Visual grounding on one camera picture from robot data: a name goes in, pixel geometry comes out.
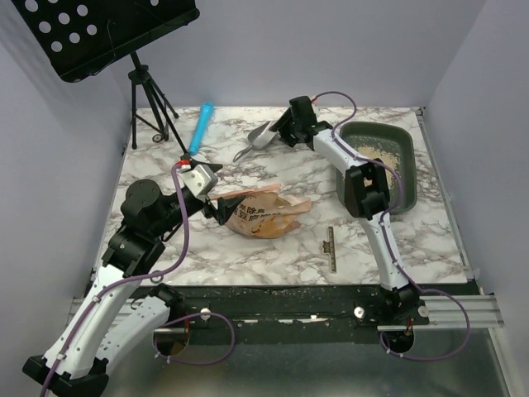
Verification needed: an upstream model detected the silver metal litter scoop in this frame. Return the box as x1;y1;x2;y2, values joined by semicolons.
232;122;277;162

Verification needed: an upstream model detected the orange cat litter bag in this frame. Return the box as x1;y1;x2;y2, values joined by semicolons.
212;184;312;239

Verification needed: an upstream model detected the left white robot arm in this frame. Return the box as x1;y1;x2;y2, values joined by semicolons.
23;159;243;396

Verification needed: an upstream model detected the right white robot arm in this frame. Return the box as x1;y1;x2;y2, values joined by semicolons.
271;96;420;324

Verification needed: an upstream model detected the beige litter pile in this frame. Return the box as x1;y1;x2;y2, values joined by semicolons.
355;145;399;173

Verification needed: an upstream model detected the dark green litter tray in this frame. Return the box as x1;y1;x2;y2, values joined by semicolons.
339;122;417;215

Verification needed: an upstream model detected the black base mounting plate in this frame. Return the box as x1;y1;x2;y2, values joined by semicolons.
82;283;431;344

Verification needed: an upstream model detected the black perforated music stand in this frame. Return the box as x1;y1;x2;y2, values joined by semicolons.
13;1;200;148

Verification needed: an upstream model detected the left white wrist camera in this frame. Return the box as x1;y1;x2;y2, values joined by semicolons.
179;165;218;202

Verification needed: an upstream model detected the blue cylindrical handle tool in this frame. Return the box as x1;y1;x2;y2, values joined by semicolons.
188;101;214;155

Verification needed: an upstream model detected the aluminium extrusion rail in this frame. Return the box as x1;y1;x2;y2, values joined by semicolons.
369;295;504;332

